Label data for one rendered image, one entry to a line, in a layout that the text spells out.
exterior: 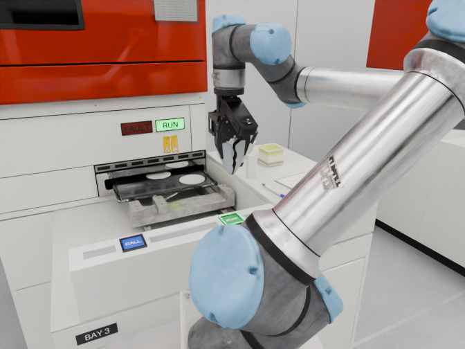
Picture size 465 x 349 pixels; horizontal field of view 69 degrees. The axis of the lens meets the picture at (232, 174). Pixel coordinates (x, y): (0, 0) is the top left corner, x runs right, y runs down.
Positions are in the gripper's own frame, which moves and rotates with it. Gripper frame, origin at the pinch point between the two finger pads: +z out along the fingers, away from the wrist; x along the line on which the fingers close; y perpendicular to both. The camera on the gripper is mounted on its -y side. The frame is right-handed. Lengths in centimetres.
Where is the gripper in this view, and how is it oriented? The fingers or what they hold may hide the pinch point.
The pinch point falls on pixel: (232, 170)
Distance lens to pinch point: 84.7
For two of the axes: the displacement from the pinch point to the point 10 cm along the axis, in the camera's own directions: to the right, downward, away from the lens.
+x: -9.0, 1.6, -4.1
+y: -4.4, -3.3, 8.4
